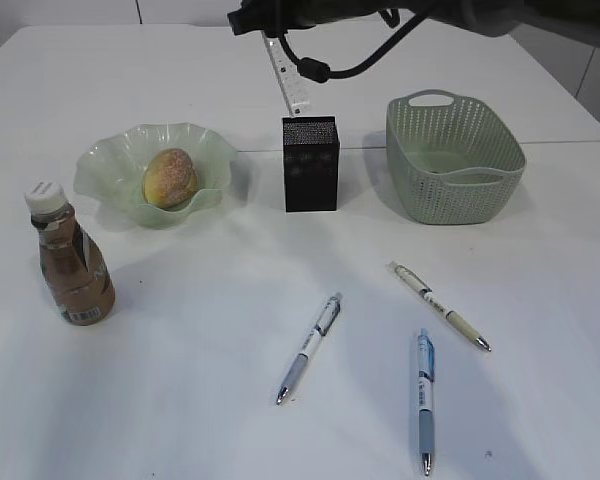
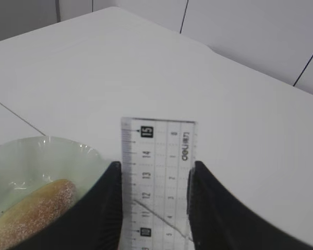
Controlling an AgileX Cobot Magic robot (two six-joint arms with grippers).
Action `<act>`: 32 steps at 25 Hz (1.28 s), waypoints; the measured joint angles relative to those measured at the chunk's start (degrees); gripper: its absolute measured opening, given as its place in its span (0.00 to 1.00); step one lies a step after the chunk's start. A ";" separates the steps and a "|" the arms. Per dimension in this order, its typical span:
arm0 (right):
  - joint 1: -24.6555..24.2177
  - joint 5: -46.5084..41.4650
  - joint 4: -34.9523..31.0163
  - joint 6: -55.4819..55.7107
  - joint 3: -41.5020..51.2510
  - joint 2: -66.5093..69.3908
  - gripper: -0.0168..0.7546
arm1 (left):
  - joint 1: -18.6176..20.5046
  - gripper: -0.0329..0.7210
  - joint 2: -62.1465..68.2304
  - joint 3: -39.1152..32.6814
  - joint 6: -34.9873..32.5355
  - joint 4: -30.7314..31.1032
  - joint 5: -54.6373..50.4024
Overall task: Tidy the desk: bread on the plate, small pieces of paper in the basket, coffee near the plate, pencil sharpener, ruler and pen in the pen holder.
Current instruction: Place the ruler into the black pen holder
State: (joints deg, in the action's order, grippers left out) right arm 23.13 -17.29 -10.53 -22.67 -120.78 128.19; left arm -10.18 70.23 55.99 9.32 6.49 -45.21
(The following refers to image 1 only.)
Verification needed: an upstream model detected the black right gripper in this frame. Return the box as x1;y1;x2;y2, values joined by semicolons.
227;0;409;36

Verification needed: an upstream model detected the clear plastic ruler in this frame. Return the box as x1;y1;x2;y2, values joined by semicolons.
261;33;311;117

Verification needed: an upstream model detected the sugared bread loaf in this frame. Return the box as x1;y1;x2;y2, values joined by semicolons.
142;148;198;209

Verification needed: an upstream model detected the brown Nescafe coffee bottle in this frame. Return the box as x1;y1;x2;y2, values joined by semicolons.
24;181;115;326

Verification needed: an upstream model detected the cream ballpoint pen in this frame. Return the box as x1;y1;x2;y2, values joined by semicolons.
388;261;492;352

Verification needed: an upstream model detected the blue white gel pen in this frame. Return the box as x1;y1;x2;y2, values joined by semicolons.
417;328;435;476

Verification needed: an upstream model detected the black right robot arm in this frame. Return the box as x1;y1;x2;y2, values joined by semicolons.
227;0;600;48

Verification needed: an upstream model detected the black mesh pen holder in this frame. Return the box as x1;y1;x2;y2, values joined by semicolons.
282;116;340;213

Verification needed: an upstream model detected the green wavy glass plate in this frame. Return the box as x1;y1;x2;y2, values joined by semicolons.
73;123;237;229

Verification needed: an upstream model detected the green plastic woven basket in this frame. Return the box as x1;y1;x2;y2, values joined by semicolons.
385;89;526;225

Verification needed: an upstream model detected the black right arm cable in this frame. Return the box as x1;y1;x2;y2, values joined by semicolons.
274;0;436;85

